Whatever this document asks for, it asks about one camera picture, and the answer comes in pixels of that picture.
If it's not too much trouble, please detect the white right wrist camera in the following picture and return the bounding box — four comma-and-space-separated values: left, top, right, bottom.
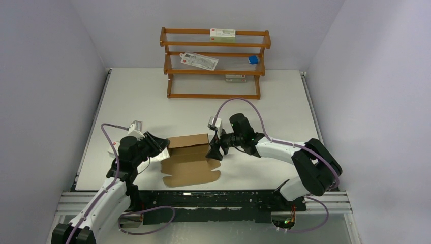
207, 116, 223, 137

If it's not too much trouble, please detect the orange wooden shelf rack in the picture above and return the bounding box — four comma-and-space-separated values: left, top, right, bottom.
159, 27, 271, 100

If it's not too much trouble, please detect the small blue object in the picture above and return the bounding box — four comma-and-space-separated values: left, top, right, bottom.
248, 55, 260, 65

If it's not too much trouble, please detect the green white box top shelf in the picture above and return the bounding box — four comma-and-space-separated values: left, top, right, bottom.
209, 28, 236, 43

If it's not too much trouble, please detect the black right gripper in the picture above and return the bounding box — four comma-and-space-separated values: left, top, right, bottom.
205, 127, 243, 161

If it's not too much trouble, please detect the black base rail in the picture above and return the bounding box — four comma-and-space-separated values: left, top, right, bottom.
128, 190, 306, 225

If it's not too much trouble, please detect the brown cardboard box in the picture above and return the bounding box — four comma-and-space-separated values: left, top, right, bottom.
161, 134, 221, 188

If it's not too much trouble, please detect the small box lower shelf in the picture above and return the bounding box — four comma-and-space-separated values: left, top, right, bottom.
225, 75, 247, 83

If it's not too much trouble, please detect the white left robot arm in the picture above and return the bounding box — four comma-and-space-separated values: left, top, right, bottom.
51, 132, 170, 243

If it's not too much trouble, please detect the white flat package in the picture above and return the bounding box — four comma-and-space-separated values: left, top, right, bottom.
179, 52, 219, 71

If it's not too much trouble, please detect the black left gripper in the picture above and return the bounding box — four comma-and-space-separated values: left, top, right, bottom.
132, 131, 169, 167

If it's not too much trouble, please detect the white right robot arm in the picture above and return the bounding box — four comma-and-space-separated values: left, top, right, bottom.
206, 113, 343, 210

